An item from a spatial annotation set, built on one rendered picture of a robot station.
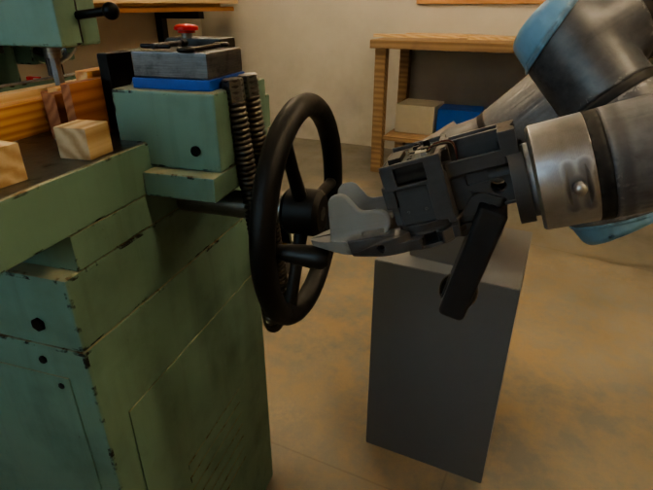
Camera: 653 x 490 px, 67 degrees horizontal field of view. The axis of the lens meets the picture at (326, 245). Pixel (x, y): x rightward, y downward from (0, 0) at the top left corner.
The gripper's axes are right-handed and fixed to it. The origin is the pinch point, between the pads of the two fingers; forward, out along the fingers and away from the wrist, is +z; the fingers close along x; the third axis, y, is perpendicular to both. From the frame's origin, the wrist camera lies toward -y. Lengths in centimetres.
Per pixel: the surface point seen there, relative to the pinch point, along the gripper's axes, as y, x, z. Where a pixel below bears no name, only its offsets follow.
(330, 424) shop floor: -72, -53, 42
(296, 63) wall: 26, -356, 134
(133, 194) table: 10.3, -1.5, 21.7
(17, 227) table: 12.6, 13.9, 20.8
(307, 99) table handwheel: 13.7, -10.4, 0.8
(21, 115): 23.0, -3.2, 33.6
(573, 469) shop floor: -94, -57, -17
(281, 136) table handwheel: 11.5, -2.9, 1.9
